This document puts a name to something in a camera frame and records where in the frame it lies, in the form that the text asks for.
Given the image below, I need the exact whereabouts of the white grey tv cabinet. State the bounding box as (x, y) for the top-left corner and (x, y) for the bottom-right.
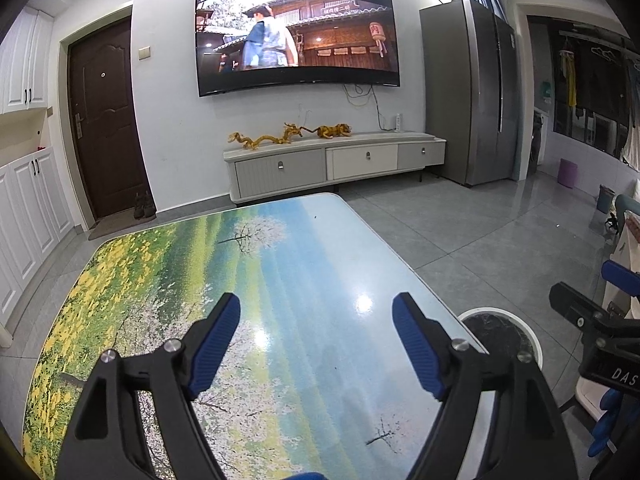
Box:
(222, 130), (447, 205)

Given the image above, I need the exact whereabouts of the hanging yellow garment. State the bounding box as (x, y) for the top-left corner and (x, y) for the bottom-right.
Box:
(559, 49), (579, 109)

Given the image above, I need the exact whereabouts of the white lower cupboard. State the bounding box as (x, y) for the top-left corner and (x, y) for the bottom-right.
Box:
(0, 146), (76, 318)

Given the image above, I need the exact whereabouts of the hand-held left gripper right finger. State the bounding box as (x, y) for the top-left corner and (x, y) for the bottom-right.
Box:
(391, 292), (581, 480)

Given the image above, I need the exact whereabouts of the white cupboard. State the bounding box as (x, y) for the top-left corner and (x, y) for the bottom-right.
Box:
(0, 6), (54, 116)
(0, 146), (76, 318)

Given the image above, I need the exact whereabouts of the blue curtain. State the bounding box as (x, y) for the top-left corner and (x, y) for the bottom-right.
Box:
(466, 0), (507, 22)

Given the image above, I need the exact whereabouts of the brown doormat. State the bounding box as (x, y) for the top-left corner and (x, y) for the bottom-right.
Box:
(88, 211), (175, 241)

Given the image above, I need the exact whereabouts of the dark brown entrance door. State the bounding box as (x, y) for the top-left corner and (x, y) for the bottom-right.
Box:
(66, 17), (153, 222)

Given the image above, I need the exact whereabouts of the white upper cupboard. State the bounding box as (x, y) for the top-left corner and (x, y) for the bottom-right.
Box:
(0, 6), (54, 116)

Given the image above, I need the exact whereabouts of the purple bin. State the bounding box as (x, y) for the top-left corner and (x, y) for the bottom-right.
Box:
(558, 158), (579, 189)

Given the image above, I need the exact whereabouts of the television cable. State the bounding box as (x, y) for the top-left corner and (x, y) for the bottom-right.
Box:
(341, 82), (397, 132)

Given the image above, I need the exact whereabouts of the wall-mounted television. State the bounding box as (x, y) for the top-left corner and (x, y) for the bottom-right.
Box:
(194, 0), (402, 98)

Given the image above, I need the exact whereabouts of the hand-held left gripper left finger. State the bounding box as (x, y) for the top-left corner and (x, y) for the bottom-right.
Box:
(56, 292), (242, 480)

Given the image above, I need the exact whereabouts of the grey double-door fridge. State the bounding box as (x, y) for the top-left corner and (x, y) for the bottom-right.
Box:
(419, 0), (522, 188)

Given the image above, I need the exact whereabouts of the golden tiger ornament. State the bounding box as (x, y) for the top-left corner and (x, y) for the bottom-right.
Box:
(314, 123), (354, 140)

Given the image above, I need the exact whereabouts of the pair of dark shoes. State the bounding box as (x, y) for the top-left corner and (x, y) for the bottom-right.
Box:
(133, 190), (157, 220)

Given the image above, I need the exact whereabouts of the long golden dragon ornament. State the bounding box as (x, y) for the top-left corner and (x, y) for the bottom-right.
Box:
(228, 132), (282, 152)

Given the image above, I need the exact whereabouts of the white trash bin black liner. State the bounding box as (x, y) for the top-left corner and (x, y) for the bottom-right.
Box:
(457, 307), (544, 378)

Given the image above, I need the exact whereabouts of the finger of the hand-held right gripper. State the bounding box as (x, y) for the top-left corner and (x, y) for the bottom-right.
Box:
(549, 282), (618, 336)
(602, 260), (640, 307)

